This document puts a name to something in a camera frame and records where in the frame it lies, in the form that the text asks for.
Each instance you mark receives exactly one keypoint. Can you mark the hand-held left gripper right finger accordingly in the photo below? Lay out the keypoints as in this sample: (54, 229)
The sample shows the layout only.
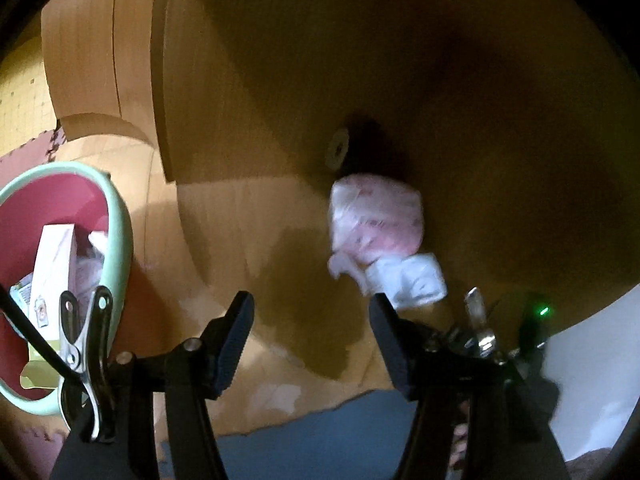
(395, 349)

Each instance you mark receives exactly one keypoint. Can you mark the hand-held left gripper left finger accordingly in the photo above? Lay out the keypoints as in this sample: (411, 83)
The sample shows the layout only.
(235, 342)

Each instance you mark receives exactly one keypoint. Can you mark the green rimmed red trash bin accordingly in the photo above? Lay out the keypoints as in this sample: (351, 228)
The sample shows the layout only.
(120, 240)

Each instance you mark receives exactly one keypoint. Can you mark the white carton box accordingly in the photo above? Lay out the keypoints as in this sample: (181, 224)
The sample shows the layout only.
(55, 270)

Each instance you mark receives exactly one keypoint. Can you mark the person's right hand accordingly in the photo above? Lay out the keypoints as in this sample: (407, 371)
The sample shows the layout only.
(459, 442)

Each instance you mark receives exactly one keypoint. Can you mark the metal spring clip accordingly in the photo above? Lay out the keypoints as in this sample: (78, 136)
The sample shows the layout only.
(475, 310)
(85, 355)

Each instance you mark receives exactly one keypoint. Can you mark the blue floor mat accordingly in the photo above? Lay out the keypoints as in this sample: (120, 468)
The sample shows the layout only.
(310, 440)

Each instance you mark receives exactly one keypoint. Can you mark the pink tissue pack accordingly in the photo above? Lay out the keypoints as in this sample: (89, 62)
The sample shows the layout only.
(380, 220)

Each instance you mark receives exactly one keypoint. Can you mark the clear crumpled plastic bag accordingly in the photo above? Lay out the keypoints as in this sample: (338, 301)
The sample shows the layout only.
(90, 260)

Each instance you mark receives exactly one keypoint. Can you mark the black roll with metal disc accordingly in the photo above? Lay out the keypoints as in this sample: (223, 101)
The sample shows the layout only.
(340, 146)

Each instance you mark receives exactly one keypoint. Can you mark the pink foam floor mat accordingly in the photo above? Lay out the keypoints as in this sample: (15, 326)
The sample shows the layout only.
(30, 155)

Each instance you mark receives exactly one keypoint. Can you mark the wooden wardrobe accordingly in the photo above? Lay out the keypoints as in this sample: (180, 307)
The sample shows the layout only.
(85, 60)

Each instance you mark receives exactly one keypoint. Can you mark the yellow patterned floor mat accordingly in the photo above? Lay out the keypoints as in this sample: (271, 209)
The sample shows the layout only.
(20, 95)

